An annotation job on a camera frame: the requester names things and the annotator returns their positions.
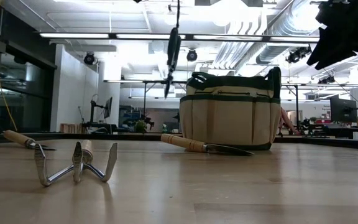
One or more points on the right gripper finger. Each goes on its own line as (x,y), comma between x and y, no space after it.
(315,54)
(337,49)

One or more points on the beige green gardening bag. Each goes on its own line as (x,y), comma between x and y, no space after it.
(228,121)

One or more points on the dark green pruning shears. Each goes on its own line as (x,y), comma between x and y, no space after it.
(173,49)

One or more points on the black ceiling spotlight cluster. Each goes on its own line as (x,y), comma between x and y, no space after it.
(326,80)
(297,55)

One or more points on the white LED light bar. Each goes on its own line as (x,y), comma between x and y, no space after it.
(145,36)
(294,39)
(75,35)
(228,37)

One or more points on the black computer monitor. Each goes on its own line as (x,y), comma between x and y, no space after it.
(108,108)
(343,110)

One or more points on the person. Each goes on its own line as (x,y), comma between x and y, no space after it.
(286,121)

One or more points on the dark background desk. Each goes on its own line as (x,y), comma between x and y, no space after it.
(337,132)

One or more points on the small green potted plant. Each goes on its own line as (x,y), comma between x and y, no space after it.
(141,127)

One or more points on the black overhead rig beam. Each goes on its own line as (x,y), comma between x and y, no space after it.
(112,36)

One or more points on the wooden crate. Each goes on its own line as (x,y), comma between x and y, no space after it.
(70,128)

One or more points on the silver ventilation duct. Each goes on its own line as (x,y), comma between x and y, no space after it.
(291,25)

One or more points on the black background rig frame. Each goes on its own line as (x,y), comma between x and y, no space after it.
(297,102)
(145,102)

